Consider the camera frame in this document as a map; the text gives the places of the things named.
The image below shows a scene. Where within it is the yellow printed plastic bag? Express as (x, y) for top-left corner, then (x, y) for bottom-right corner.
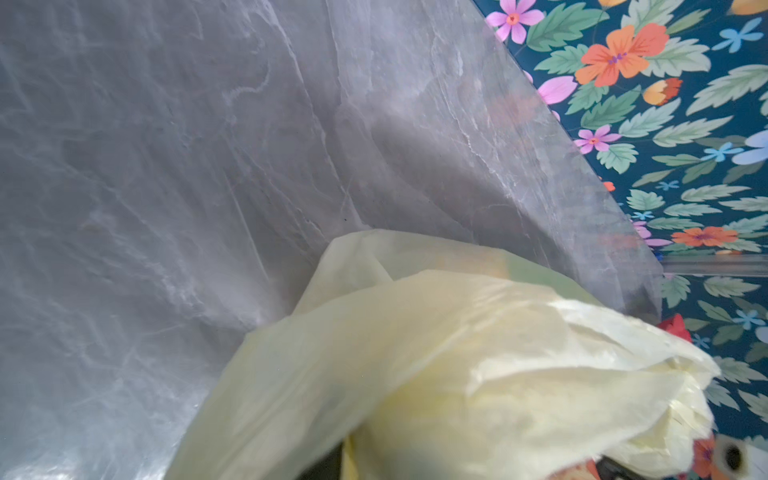
(166, 230), (721, 479)

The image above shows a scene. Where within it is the red flower-shaped plate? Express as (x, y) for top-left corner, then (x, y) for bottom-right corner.
(657, 314), (693, 343)

